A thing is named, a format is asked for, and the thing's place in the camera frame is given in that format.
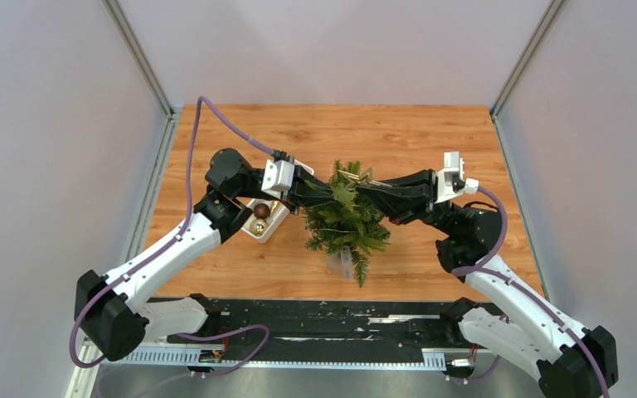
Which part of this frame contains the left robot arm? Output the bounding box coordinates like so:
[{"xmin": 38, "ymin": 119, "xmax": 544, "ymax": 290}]
[{"xmin": 75, "ymin": 148, "xmax": 334, "ymax": 362}]

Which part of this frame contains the aluminium frame post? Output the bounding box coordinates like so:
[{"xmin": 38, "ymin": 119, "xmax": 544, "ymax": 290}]
[
  {"xmin": 489, "ymin": 0, "xmax": 567, "ymax": 122},
  {"xmin": 102, "ymin": 0, "xmax": 175, "ymax": 119}
]

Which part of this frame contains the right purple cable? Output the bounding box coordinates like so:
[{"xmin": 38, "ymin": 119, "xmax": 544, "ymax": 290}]
[{"xmin": 450, "ymin": 185, "xmax": 612, "ymax": 398}]

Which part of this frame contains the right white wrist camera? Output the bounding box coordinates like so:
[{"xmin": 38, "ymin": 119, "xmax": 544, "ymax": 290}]
[{"xmin": 435, "ymin": 151, "xmax": 479, "ymax": 203}]

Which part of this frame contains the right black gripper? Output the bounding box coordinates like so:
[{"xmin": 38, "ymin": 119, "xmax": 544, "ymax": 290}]
[{"xmin": 353, "ymin": 167, "xmax": 457, "ymax": 239}]

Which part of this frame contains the left aluminium frame post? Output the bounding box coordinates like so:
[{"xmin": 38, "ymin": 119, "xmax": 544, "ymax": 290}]
[{"xmin": 102, "ymin": 0, "xmax": 175, "ymax": 119}]

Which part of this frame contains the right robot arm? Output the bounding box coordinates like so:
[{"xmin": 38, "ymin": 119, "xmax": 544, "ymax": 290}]
[{"xmin": 356, "ymin": 167, "xmax": 618, "ymax": 397}]

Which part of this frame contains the white slotted cable duct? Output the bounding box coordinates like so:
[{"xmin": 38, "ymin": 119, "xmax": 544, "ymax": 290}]
[{"xmin": 100, "ymin": 347, "xmax": 447, "ymax": 371}]

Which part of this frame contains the gold ball ornament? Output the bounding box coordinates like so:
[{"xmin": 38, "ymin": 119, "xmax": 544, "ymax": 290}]
[{"xmin": 249, "ymin": 218, "xmax": 268, "ymax": 236}]

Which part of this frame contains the right aluminium frame post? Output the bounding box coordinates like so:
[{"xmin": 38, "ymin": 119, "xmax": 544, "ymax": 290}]
[{"xmin": 489, "ymin": 0, "xmax": 567, "ymax": 122}]

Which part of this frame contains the purple cable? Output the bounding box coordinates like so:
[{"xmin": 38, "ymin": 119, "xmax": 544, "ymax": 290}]
[
  {"xmin": 450, "ymin": 185, "xmax": 612, "ymax": 398},
  {"xmin": 69, "ymin": 95, "xmax": 292, "ymax": 380}
]

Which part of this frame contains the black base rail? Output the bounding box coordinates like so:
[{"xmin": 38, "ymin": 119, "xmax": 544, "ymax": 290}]
[{"xmin": 196, "ymin": 298, "xmax": 472, "ymax": 363}]

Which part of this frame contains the small green christmas tree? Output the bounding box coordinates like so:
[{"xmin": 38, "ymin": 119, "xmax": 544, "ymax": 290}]
[{"xmin": 304, "ymin": 160, "xmax": 391, "ymax": 288}]

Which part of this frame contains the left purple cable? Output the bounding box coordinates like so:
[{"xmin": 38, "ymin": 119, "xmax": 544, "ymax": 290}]
[{"xmin": 69, "ymin": 95, "xmax": 292, "ymax": 380}]

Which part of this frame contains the dark brown ball ornament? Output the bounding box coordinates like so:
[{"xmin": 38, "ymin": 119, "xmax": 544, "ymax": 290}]
[{"xmin": 253, "ymin": 202, "xmax": 272, "ymax": 220}]

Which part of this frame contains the white ornament tray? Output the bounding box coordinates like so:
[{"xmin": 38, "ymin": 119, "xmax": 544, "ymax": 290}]
[{"xmin": 241, "ymin": 199, "xmax": 289, "ymax": 243}]

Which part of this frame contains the silver star ornament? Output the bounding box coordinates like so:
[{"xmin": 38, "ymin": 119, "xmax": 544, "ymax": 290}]
[{"xmin": 338, "ymin": 167, "xmax": 391, "ymax": 187}]

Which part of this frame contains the clear battery box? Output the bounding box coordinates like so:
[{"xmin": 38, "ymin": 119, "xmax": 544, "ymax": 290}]
[{"xmin": 339, "ymin": 246, "xmax": 354, "ymax": 280}]

